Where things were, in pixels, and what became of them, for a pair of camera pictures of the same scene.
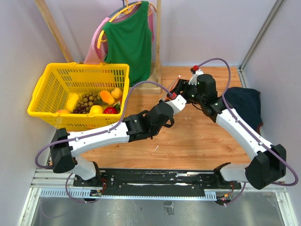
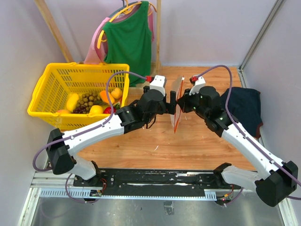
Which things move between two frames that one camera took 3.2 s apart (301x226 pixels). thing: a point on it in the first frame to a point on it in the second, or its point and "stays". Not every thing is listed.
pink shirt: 95,55 stays
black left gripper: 161,101 to 169,108
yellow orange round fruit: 117,93 stays
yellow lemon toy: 96,109 stays
